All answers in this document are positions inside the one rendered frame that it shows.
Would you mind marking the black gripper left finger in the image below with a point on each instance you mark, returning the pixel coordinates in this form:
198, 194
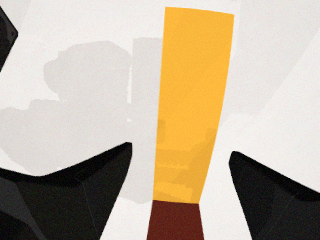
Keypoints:
71, 204

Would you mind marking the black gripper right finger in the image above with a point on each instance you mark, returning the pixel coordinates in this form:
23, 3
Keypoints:
275, 206

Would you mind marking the yellow bar with red block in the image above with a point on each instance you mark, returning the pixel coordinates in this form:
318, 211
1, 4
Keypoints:
193, 71

